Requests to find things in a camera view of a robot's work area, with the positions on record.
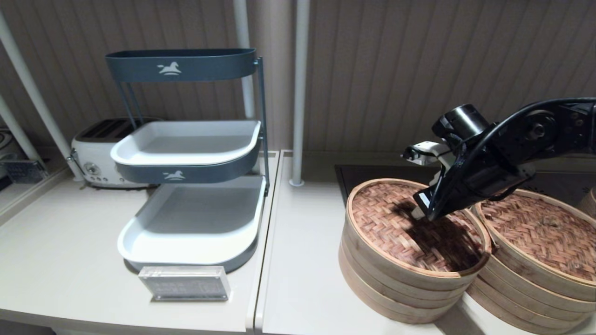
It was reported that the woven bamboo steamer lid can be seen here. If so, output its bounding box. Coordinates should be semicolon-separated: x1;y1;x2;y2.
341;178;492;295

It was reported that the right bamboo steamer stack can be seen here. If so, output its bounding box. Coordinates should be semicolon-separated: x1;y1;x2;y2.
473;188;596;301

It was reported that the bamboo steamer basket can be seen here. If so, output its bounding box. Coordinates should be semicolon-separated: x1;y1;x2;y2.
339;242;466;309
466;261;596;322
463;279;596;335
339;258;459;324

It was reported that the black induction cooktop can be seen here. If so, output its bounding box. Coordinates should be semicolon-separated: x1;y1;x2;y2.
334;161;596;208

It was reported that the white metal pole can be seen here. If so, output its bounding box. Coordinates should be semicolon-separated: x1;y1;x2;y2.
233;0;257;121
289;0;310;188
0;9;87;182
0;95;47;167

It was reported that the large white rack tray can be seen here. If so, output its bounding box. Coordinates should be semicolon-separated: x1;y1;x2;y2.
117;175;267;273

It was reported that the white tray blue underside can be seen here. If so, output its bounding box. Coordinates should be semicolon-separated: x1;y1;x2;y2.
110;120;262;184

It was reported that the clear acrylic sign block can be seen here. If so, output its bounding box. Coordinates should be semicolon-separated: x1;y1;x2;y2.
138;265;231;302

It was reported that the dark blue rack tray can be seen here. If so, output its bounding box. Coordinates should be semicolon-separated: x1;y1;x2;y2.
105;48;257;83

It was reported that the white retro toaster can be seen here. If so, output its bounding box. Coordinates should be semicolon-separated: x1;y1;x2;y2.
67;118;161;189

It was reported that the metal mesh holder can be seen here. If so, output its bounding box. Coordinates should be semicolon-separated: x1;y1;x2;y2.
0;160;49;184

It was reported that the grey round appliance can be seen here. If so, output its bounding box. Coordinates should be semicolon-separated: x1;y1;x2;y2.
0;128;17;160

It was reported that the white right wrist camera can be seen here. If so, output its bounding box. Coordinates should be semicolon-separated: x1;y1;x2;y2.
403;141;450;167

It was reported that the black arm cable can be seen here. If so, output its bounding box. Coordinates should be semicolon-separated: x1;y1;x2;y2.
459;97;596;201

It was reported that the dark blue rack frame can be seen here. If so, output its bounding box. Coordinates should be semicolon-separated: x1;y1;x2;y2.
115;57;271;197

